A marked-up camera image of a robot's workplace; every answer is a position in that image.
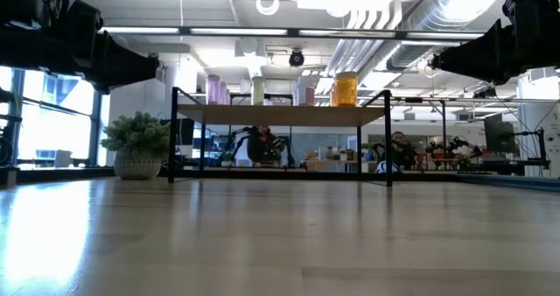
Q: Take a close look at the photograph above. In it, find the white ring lamp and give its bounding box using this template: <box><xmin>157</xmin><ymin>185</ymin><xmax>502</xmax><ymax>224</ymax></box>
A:
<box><xmin>255</xmin><ymin>0</ymin><xmax>282</xmax><ymax>18</ymax></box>

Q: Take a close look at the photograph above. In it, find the person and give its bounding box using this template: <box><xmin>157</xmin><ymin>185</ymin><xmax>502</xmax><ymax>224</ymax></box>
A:
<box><xmin>246</xmin><ymin>126</ymin><xmax>281</xmax><ymax>166</ymax></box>
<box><xmin>384</xmin><ymin>130</ymin><xmax>419</xmax><ymax>171</ymax></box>

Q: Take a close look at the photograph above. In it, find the silver ventilation duct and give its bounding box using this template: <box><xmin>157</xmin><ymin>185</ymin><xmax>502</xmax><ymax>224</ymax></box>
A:
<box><xmin>371</xmin><ymin>0</ymin><xmax>508</xmax><ymax>73</ymax></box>

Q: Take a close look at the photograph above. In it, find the long ceiling light bar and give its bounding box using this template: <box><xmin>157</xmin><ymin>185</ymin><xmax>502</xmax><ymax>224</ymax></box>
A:
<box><xmin>99</xmin><ymin>25</ymin><xmax>486</xmax><ymax>42</ymax></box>

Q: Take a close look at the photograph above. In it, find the black monitor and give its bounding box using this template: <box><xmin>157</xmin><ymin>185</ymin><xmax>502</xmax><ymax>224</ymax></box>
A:
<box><xmin>483</xmin><ymin>119</ymin><xmax>517</xmax><ymax>155</ymax></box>

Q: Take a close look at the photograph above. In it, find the short wide orange pill bottle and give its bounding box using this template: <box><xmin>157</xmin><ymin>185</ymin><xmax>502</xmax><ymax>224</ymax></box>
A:
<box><xmin>334</xmin><ymin>70</ymin><xmax>359</xmax><ymax>108</ymax></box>

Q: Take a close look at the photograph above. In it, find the wooden shelf black metal frame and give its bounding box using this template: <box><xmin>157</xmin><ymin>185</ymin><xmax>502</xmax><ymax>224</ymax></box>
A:
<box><xmin>168</xmin><ymin>86</ymin><xmax>394</xmax><ymax>187</ymax></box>

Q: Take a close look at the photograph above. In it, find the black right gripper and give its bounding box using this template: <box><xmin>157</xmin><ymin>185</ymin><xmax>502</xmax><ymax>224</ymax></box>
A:
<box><xmin>430</xmin><ymin>0</ymin><xmax>560</xmax><ymax>86</ymax></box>

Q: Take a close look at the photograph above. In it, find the black metal table frame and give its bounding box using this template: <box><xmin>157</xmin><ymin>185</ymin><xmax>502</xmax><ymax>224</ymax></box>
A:
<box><xmin>0</xmin><ymin>166</ymin><xmax>560</xmax><ymax>194</ymax></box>

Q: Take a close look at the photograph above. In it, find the large window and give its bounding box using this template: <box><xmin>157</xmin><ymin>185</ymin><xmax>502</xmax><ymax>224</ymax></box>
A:
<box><xmin>0</xmin><ymin>66</ymin><xmax>106</xmax><ymax>168</ymax></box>

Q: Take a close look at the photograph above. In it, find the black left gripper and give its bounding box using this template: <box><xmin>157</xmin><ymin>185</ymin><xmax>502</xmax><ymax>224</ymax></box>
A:
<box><xmin>0</xmin><ymin>0</ymin><xmax>159</xmax><ymax>95</ymax></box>

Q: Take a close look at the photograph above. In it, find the blue white round object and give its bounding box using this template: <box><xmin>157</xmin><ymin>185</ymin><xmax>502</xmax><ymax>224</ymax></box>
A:
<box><xmin>374</xmin><ymin>159</ymin><xmax>403</xmax><ymax>176</ymax></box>

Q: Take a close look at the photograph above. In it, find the green potted plant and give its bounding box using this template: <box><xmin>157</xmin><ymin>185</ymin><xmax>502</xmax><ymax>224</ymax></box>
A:
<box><xmin>100</xmin><ymin>109</ymin><xmax>172</xmax><ymax>181</ymax></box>

